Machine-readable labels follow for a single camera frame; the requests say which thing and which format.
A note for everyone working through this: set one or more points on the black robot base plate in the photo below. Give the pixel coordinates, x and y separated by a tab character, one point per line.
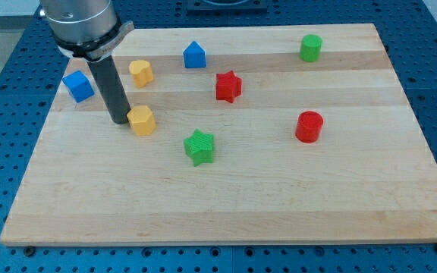
202	6

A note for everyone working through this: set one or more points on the red cylinder block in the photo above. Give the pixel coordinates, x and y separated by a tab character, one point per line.
309	126

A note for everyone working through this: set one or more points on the blue house-shaped block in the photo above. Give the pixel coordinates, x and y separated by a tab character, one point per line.
194	56

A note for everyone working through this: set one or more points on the green star block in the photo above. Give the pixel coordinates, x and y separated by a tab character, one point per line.
200	147

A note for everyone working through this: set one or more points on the blue cube block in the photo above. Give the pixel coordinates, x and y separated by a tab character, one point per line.
78	86

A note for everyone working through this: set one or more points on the yellow hexagon block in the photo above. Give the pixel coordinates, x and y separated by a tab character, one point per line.
141	120

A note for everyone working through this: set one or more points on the red star block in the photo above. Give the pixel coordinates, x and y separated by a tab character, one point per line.
228	87

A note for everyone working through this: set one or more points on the wooden board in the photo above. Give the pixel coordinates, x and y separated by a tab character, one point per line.
369	178

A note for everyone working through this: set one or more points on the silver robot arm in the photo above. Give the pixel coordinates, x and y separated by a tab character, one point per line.
92	30

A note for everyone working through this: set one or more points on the green cylinder block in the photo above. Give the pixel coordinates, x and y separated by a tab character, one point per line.
310	48

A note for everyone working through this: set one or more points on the yellow heart block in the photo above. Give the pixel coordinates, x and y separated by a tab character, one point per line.
141	72

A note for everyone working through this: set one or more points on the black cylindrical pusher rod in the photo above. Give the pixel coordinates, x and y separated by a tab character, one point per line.
111	89

